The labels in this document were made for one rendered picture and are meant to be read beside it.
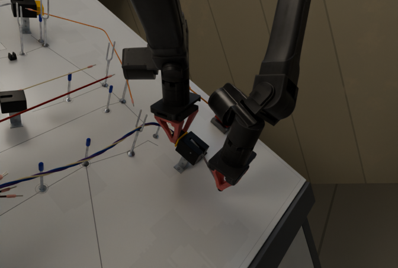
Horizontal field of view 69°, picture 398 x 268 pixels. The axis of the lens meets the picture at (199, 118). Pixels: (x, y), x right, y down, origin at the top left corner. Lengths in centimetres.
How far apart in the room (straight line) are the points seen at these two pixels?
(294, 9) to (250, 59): 176
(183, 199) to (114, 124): 25
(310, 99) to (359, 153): 52
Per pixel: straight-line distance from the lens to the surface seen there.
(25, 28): 99
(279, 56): 54
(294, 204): 81
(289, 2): 60
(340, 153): 241
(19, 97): 69
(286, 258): 87
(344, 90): 223
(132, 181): 65
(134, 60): 55
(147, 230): 61
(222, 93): 58
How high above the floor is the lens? 131
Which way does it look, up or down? 12 degrees down
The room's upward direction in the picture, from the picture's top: 19 degrees counter-clockwise
